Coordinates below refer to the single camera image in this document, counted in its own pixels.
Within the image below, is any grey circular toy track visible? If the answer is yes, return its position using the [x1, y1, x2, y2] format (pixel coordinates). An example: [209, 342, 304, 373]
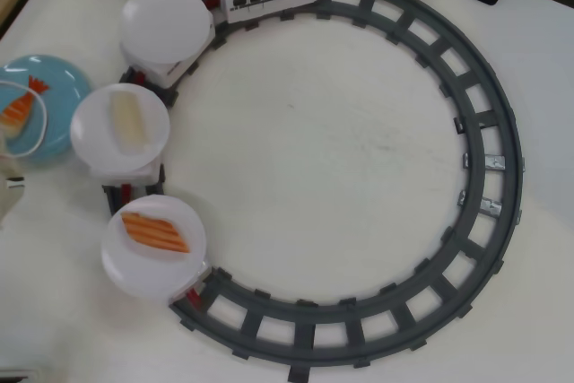
[101, 0, 526, 380]

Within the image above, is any orange shrimp sushi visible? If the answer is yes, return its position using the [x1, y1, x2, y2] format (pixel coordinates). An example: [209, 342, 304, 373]
[0, 75, 51, 138]

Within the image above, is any white squid sushi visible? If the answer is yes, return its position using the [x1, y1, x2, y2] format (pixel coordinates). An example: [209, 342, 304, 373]
[109, 90, 153, 156]

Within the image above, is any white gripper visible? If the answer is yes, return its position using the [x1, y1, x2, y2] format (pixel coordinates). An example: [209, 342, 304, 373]
[0, 129, 27, 228]

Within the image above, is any blue dish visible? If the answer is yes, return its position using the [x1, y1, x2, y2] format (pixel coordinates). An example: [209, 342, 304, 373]
[0, 54, 96, 165]

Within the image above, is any orange striped salmon sushi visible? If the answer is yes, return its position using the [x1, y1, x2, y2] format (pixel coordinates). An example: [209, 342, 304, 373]
[120, 211, 190, 255]

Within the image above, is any white round plate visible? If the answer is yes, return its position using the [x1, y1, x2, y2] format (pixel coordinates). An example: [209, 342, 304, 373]
[100, 194, 209, 300]
[120, 0, 213, 65]
[70, 81, 171, 170]

